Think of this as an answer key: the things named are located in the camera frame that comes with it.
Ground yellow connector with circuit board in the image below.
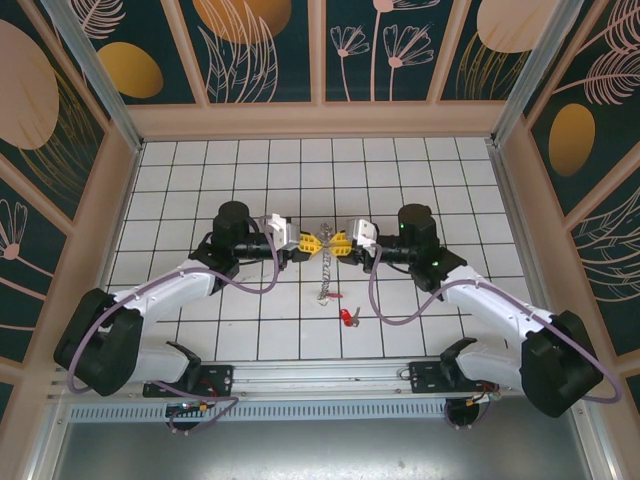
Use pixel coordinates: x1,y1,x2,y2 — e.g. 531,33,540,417
164,399,214,417

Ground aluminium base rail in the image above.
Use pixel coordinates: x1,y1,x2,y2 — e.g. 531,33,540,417
47,353,599,405

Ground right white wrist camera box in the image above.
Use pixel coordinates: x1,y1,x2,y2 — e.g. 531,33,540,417
349,217,381,251

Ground yellow connector with red wires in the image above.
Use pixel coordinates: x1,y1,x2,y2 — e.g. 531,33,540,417
464,388,503,407

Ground grey metal sheet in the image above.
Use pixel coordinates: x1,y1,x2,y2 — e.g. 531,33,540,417
49,418,594,480

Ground aluminium corner post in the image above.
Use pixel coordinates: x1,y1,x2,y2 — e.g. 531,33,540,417
39,0,147,154
489,0,586,147

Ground silver keyring chain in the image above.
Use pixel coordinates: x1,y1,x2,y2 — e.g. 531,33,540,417
314,223,344,307

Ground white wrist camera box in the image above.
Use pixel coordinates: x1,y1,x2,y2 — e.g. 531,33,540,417
258,213,300,251
349,217,381,251

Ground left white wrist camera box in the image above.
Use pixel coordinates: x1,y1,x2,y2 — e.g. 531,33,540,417
258,213,300,251

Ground slotted grey cable duct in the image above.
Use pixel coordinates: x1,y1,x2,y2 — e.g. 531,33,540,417
67,402,576,422

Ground aluminium side rail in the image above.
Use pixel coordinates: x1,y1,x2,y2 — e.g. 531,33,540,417
487,142,569,356

